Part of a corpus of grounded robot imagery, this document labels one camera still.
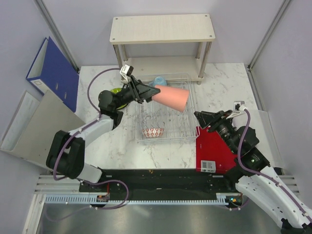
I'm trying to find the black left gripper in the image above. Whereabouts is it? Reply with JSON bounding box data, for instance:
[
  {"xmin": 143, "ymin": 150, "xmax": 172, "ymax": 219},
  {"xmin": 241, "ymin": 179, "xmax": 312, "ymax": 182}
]
[{"xmin": 114, "ymin": 75, "xmax": 163, "ymax": 110}]

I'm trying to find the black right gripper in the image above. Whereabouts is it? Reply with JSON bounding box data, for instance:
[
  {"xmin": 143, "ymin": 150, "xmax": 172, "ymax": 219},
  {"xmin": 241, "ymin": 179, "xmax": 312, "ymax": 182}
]
[{"xmin": 194, "ymin": 110, "xmax": 238, "ymax": 154}]

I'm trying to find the green plastic plate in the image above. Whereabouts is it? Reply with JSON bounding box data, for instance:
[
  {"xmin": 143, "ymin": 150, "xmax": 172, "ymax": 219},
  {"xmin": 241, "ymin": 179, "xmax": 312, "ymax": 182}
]
[{"xmin": 110, "ymin": 87, "xmax": 129, "ymax": 110}]

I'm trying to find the pink plastic tumbler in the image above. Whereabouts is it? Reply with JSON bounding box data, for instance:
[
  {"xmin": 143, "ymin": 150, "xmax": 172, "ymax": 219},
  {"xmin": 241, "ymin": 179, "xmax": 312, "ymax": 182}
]
[{"xmin": 152, "ymin": 85, "xmax": 190, "ymax": 113}]

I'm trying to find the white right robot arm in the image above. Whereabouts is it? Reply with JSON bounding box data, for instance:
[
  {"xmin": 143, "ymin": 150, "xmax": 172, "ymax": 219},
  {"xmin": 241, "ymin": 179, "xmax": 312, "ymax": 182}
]
[{"xmin": 194, "ymin": 108, "xmax": 312, "ymax": 234}]

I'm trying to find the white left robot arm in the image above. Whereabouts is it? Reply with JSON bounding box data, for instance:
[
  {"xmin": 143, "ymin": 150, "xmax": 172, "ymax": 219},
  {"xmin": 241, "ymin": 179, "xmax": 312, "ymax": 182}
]
[{"xmin": 46, "ymin": 75, "xmax": 160, "ymax": 180}]

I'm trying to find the blue ceramic mug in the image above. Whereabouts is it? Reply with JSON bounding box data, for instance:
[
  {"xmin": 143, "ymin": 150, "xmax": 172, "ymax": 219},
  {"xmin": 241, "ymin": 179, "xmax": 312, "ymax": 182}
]
[{"xmin": 148, "ymin": 76, "xmax": 167, "ymax": 87}]

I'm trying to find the red patterned bowl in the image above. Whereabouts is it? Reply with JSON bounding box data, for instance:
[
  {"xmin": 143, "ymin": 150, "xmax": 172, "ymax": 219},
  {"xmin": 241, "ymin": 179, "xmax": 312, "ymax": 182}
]
[{"xmin": 142, "ymin": 128, "xmax": 164, "ymax": 138}]

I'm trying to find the light wooden two-tier shelf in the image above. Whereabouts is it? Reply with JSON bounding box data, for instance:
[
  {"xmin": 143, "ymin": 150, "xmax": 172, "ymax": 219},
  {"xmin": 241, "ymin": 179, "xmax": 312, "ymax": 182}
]
[{"xmin": 110, "ymin": 13, "xmax": 215, "ymax": 84}]

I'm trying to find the clear plastic sheet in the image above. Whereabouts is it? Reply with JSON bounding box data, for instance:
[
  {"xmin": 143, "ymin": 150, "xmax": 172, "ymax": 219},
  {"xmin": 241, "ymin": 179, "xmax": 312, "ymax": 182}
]
[{"xmin": 249, "ymin": 110, "xmax": 284, "ymax": 168}]

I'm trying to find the grey folder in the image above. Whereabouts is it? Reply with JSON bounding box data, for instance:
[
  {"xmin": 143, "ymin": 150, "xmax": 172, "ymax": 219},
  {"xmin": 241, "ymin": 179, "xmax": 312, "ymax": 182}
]
[{"xmin": 0, "ymin": 91, "xmax": 84, "ymax": 168}]

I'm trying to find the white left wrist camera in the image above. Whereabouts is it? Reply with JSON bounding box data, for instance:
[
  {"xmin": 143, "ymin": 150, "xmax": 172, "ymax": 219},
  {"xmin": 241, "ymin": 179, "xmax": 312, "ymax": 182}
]
[{"xmin": 119, "ymin": 64, "xmax": 134, "ymax": 83}]

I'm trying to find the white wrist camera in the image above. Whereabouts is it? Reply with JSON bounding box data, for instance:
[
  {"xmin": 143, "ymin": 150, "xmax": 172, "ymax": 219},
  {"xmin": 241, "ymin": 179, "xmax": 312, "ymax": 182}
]
[
  {"xmin": 228, "ymin": 101, "xmax": 247, "ymax": 118},
  {"xmin": 119, "ymin": 64, "xmax": 134, "ymax": 83}
]

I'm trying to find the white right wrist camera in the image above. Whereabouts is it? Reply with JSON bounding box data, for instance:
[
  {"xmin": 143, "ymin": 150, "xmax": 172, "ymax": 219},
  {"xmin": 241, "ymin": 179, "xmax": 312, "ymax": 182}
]
[{"xmin": 228, "ymin": 101, "xmax": 247, "ymax": 118}]

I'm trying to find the white wire dish rack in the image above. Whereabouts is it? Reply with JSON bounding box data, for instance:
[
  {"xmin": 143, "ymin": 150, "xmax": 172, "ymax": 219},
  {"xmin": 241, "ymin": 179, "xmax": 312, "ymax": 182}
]
[{"xmin": 135, "ymin": 73, "xmax": 198, "ymax": 144}]

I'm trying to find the white slotted cable duct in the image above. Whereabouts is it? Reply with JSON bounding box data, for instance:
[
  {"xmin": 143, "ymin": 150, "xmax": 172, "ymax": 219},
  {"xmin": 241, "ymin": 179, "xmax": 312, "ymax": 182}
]
[{"xmin": 44, "ymin": 194, "xmax": 228, "ymax": 205}]

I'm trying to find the blue ring binder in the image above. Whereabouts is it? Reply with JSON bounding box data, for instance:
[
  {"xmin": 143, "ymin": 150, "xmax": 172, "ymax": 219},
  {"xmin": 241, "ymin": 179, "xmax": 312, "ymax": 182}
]
[{"xmin": 26, "ymin": 37, "xmax": 79, "ymax": 112}]

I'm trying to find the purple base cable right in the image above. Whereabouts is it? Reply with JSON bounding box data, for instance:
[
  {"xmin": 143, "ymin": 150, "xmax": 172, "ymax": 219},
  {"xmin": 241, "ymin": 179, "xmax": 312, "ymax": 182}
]
[{"xmin": 225, "ymin": 195, "xmax": 249, "ymax": 212}]

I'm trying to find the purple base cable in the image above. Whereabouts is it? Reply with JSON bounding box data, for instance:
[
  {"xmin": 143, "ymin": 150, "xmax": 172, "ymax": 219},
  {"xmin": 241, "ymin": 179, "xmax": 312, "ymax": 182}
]
[
  {"xmin": 225, "ymin": 195, "xmax": 249, "ymax": 212},
  {"xmin": 43, "ymin": 179, "xmax": 130, "ymax": 221}
]

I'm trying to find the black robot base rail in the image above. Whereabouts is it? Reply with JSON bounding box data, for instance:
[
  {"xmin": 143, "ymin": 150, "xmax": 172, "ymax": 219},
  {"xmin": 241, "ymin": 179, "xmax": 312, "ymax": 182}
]
[{"xmin": 79, "ymin": 169, "xmax": 238, "ymax": 200}]

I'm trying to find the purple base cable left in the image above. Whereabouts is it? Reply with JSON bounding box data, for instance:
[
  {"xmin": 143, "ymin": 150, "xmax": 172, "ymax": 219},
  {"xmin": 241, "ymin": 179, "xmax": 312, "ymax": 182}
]
[{"xmin": 43, "ymin": 179, "xmax": 130, "ymax": 221}]

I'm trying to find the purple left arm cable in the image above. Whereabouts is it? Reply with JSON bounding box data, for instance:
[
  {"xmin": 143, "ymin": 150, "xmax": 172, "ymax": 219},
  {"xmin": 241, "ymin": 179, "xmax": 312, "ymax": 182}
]
[{"xmin": 52, "ymin": 68, "xmax": 122, "ymax": 181}]

